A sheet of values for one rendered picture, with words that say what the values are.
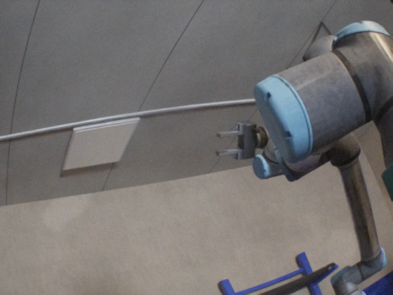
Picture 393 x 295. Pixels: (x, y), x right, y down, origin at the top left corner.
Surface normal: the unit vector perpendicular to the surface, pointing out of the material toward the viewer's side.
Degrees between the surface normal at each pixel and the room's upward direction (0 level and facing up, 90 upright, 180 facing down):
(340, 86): 108
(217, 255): 90
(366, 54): 81
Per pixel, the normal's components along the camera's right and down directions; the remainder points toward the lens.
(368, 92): 0.11, 0.29
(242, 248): 0.39, -0.54
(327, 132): 0.25, 0.58
